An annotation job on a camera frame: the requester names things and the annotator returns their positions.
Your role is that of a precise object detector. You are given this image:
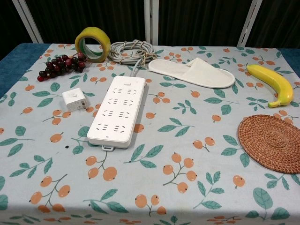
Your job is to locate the small white plug adapter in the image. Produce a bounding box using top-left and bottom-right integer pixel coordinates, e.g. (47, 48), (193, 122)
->
(62, 88), (88, 112)

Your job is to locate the white power strip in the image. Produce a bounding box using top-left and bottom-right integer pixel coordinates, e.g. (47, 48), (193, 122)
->
(86, 75), (149, 152)

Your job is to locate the floral print tablecloth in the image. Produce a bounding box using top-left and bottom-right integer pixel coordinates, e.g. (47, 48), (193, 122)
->
(0, 43), (300, 225)

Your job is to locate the white cloth slipper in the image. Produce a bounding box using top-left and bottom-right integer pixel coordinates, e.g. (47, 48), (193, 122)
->
(148, 57), (235, 89)

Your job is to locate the yellow tape roll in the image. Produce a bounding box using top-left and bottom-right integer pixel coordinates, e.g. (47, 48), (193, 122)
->
(75, 27), (111, 63)

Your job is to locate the dark red grape bunch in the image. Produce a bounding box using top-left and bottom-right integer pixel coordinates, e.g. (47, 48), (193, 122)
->
(37, 53), (89, 83)

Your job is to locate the black pleated curtain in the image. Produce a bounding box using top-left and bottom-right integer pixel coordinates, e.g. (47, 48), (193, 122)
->
(0, 0), (300, 49)

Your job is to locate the brown woven rattan coaster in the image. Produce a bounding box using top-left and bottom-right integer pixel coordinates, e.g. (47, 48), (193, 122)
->
(237, 114), (300, 174)

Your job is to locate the yellow banana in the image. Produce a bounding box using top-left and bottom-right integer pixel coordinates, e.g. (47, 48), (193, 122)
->
(246, 63), (294, 109)

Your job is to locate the blue table cover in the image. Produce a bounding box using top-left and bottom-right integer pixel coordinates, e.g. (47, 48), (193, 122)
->
(0, 43), (300, 98)

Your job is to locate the white cable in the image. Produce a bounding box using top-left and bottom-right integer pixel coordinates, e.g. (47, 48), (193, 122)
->
(107, 40), (157, 78)

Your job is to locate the white metal frame post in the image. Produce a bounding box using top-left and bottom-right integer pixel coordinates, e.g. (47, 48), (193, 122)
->
(236, 0), (263, 48)
(143, 0), (160, 45)
(11, 0), (45, 44)

